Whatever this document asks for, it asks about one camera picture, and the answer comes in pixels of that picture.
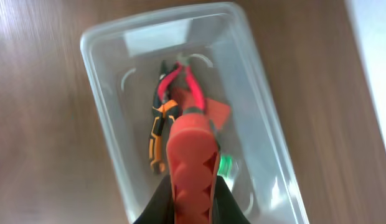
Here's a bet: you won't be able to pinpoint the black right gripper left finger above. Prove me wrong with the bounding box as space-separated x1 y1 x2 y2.
134 174 175 224

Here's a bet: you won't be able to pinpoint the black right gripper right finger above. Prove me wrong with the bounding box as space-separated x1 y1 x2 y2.
212 176 250 224

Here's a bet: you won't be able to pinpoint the clear box of coloured bits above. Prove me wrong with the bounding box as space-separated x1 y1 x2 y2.
217 154 240 192

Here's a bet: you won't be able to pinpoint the orange perforated plastic bar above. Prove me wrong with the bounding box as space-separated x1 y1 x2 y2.
166 113 220 224

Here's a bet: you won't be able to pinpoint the orange black long-nose pliers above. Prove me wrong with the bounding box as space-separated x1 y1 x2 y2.
149 60 181 175

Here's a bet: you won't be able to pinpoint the orange scraper with wooden handle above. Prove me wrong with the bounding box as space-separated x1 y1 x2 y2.
171 86 232 131

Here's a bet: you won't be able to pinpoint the red handled side cutters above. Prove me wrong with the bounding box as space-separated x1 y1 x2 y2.
156 53 206 112

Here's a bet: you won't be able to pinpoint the clear plastic storage container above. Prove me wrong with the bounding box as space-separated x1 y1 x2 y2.
80 2 308 223

